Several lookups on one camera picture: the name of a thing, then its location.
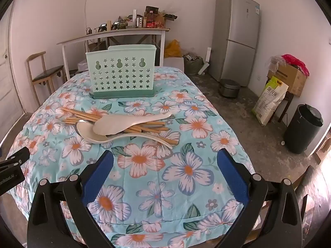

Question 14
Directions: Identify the white box on floor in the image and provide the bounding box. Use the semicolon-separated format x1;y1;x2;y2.
163;57;185;72

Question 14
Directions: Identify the black trash bin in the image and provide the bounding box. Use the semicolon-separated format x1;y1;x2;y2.
283;104;324;154

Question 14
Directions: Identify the cardboard box with red bag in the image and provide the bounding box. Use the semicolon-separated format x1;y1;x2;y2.
267;54;310;97

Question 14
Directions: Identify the white side table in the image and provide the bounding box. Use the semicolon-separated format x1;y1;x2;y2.
57;28;170;80

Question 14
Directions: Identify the steel spoon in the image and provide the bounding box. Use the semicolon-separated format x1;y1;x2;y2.
75;119;94;135

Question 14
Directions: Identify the red oil bottle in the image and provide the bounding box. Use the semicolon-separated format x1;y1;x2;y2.
146;10;155;28

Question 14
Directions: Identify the white rice paddle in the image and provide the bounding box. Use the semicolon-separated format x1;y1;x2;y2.
81;132;172;149
93;112;172;136

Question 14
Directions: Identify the green bag on floor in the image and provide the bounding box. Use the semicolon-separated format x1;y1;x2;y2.
183;54;204;75

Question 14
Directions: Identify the yellow plastic bag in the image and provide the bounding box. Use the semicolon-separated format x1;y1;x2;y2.
164;39;182;58

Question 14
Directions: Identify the mint green utensil basket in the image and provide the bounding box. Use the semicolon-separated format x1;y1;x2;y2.
86;44;156;99

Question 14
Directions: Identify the rice bag white green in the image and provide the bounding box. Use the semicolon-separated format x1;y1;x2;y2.
252;76;288;126

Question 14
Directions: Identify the wooden chair black seat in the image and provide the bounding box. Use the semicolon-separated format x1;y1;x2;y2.
26;51;67;106

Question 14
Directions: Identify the white door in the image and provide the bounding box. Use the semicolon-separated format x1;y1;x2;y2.
0;3;24;141

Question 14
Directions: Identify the wooden chopstick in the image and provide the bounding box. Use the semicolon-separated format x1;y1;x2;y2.
63;119;169;133
61;107;179;148
66;115;165;126

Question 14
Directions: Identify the steel rice cooker pot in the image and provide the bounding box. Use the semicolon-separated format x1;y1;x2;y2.
219;79;241;99

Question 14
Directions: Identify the floral blue tablecloth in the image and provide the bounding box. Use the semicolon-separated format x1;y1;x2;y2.
10;67;254;247

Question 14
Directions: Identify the silver refrigerator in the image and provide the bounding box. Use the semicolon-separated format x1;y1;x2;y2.
208;0;260;87

